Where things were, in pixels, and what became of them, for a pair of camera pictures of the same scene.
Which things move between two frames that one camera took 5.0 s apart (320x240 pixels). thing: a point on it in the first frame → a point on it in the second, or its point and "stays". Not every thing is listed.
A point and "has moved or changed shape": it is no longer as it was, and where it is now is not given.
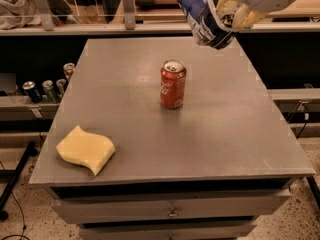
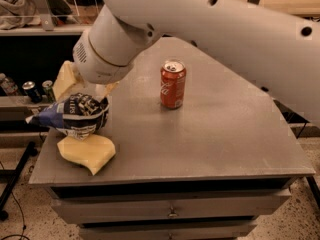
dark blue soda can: [30, 88] stays
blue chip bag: [207, 28] has moved or changed shape
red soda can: [173, 75] stays
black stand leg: [13, 176] stays
